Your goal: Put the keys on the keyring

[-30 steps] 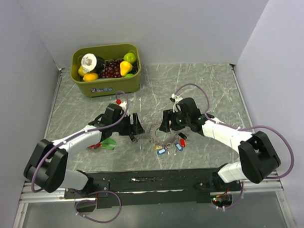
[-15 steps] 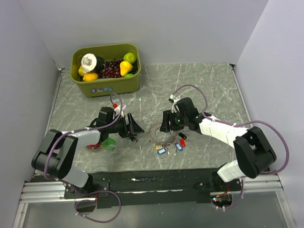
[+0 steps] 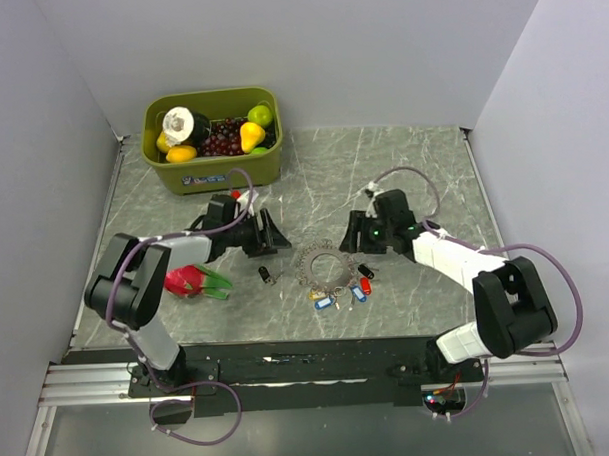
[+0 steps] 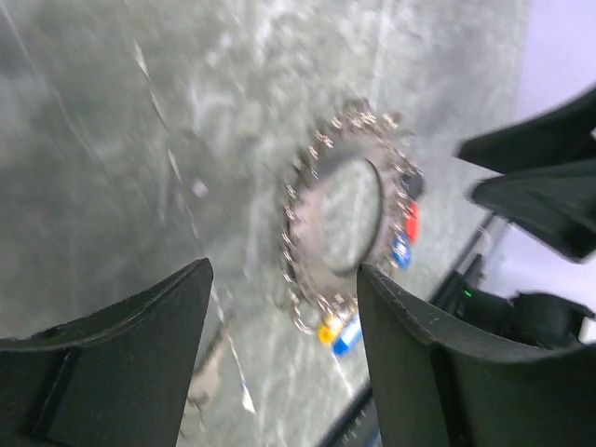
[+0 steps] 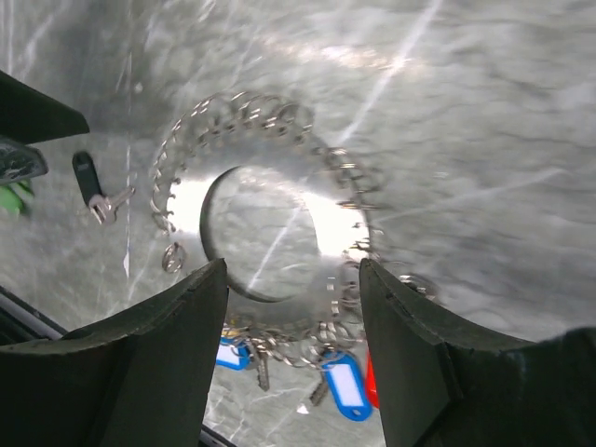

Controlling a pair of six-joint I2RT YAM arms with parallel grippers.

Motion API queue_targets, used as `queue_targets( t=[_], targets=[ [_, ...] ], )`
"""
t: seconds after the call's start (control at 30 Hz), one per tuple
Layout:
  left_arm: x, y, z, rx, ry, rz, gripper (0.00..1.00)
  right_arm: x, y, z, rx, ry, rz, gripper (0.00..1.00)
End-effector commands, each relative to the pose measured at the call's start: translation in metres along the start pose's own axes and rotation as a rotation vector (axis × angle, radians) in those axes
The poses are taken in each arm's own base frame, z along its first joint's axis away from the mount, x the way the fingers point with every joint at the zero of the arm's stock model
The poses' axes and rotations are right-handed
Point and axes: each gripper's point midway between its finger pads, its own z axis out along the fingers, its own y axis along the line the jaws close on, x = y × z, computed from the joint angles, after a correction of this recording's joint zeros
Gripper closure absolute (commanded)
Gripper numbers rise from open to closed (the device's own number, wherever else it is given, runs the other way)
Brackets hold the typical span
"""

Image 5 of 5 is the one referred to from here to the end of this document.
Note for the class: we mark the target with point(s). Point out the red key tag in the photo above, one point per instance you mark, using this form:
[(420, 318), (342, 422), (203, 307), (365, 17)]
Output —
[(370, 384)]

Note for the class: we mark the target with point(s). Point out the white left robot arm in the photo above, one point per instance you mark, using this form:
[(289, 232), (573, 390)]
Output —
[(29, 117)]

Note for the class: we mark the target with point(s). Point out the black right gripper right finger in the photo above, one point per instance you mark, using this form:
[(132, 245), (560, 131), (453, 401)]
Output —
[(443, 380)]

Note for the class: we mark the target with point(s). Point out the loose key with black tag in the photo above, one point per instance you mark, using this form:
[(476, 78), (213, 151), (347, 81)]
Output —
[(102, 207)]

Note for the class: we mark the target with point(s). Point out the red dragon fruit toy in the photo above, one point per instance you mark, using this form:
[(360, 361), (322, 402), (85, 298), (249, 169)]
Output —
[(14, 197)]

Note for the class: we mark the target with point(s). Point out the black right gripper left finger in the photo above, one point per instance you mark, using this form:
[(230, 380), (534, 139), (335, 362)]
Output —
[(138, 378)]

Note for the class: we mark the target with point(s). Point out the blue key tag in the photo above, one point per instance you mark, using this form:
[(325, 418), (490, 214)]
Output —
[(346, 383), (233, 355)]

